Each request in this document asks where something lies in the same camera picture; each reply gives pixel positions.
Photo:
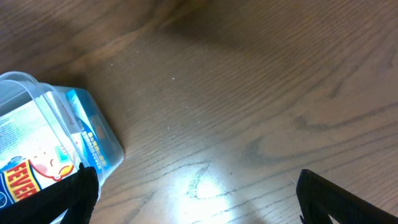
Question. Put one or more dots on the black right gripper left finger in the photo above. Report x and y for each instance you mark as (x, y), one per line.
(74, 197)

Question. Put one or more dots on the white Panadol box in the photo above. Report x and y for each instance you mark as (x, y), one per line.
(26, 133)

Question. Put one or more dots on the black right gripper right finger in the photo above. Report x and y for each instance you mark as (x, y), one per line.
(322, 201)

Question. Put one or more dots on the clear plastic container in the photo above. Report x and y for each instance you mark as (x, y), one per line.
(18, 88)

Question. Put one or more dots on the blue Kool Fever box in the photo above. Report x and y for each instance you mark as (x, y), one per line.
(23, 177)

